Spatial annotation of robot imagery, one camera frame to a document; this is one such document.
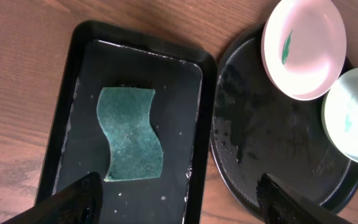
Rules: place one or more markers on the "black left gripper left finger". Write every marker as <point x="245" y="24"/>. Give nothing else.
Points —
<point x="79" y="203"/>

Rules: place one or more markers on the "black rectangular tray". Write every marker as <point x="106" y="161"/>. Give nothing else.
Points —
<point x="184" y="79"/>

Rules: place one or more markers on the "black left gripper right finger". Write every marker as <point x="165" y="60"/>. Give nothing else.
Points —
<point x="279" y="203"/>

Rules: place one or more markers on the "pale green plate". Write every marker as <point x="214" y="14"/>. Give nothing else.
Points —
<point x="340" y="114"/>

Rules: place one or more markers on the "round black tray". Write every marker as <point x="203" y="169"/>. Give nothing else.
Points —
<point x="257" y="129"/>

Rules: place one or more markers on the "green yellow sponge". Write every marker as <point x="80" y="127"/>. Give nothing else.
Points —
<point x="123" y="114"/>

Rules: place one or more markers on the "white plate green stain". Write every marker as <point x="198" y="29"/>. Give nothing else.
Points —
<point x="303" y="47"/>

